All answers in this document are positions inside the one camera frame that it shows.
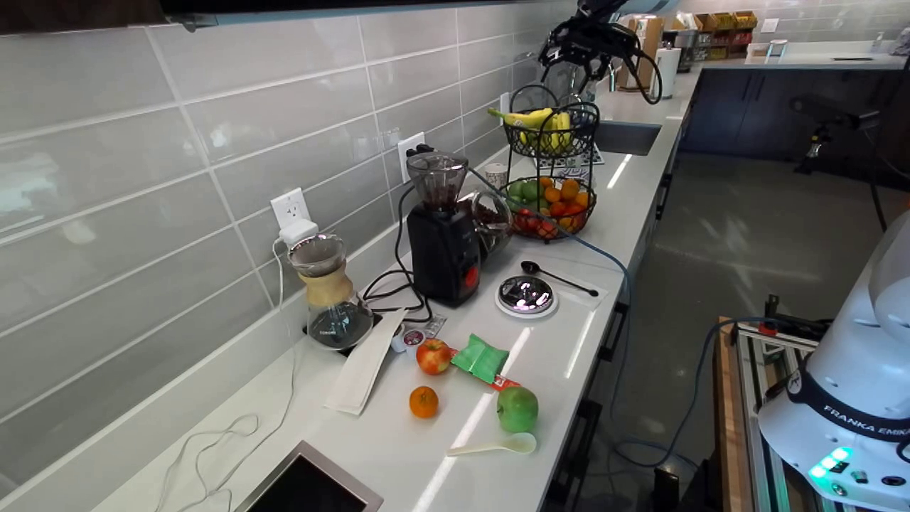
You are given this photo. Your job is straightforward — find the yellow bananas in basket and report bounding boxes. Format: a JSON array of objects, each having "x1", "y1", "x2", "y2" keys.
[{"x1": 529, "y1": 107, "x2": 572, "y2": 155}]

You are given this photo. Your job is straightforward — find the white folded paper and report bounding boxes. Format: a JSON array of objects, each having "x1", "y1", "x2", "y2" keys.
[{"x1": 327, "y1": 309, "x2": 402, "y2": 418}]

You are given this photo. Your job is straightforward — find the small orange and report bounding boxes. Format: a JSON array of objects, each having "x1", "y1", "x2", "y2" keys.
[{"x1": 408, "y1": 387, "x2": 439, "y2": 418}]

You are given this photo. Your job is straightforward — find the black two-tier fruit basket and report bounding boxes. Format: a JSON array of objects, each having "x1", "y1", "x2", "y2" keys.
[{"x1": 496, "y1": 83, "x2": 602, "y2": 243}]

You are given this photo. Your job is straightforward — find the glass jar blender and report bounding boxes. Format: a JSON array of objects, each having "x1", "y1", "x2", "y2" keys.
[{"x1": 290, "y1": 233, "x2": 371, "y2": 350}]

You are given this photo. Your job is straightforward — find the blue cable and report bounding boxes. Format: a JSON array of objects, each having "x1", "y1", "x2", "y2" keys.
[{"x1": 565, "y1": 229, "x2": 742, "y2": 471}]

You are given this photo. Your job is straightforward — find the white cord on counter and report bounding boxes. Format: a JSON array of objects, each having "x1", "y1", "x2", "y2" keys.
[{"x1": 149, "y1": 350, "x2": 307, "y2": 512}]

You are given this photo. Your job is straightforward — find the wooden robot cart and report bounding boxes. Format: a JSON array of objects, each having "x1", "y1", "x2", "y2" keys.
[{"x1": 712, "y1": 324, "x2": 816, "y2": 512}]

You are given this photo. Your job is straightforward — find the white plastic spoon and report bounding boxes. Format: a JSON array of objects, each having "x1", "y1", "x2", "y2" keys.
[{"x1": 447, "y1": 432, "x2": 538, "y2": 458}]

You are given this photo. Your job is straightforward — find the black coffee grinder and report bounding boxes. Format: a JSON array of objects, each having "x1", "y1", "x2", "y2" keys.
[{"x1": 407, "y1": 145, "x2": 479, "y2": 306}]

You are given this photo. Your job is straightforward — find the round silver lid dish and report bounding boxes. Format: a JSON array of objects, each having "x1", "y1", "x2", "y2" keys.
[{"x1": 493, "y1": 276, "x2": 556, "y2": 317}]

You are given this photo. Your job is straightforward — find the countertop induction plate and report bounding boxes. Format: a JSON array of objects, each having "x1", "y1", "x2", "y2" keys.
[{"x1": 236, "y1": 442, "x2": 384, "y2": 512}]

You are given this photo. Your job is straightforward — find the kitchen sink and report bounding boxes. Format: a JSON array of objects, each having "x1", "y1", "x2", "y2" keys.
[{"x1": 594, "y1": 121, "x2": 660, "y2": 155}]

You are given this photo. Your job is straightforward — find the white wall outlet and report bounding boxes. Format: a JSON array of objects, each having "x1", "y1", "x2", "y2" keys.
[{"x1": 270, "y1": 188, "x2": 317, "y2": 246}]

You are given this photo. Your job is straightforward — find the paper towel roll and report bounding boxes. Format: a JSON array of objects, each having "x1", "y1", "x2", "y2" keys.
[{"x1": 650, "y1": 47, "x2": 681, "y2": 98}]

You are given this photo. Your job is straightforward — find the yellow green banana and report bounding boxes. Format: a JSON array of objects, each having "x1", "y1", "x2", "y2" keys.
[{"x1": 488, "y1": 107, "x2": 555, "y2": 131}]

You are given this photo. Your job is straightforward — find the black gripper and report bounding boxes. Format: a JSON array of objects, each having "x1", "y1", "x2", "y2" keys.
[{"x1": 538, "y1": 0, "x2": 648, "y2": 83}]

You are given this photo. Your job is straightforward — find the green apple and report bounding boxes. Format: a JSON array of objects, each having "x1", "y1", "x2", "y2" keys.
[{"x1": 496, "y1": 387, "x2": 538, "y2": 432}]

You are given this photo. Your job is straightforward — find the mixed fruit in lower basket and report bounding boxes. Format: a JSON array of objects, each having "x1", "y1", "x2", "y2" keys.
[{"x1": 506, "y1": 176, "x2": 596, "y2": 242}]

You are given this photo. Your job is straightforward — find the green snack packet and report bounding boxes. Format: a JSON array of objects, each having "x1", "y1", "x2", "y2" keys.
[{"x1": 452, "y1": 334, "x2": 508, "y2": 383}]

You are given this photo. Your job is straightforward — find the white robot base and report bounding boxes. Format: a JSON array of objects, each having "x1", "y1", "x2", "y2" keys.
[{"x1": 759, "y1": 212, "x2": 910, "y2": 512}]

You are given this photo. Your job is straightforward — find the red yellow apple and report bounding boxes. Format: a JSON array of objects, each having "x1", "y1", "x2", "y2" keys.
[{"x1": 415, "y1": 339, "x2": 452, "y2": 374}]

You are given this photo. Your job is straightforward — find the black measuring spoon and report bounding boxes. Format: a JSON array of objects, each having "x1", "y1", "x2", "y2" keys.
[{"x1": 521, "y1": 259, "x2": 600, "y2": 296}]

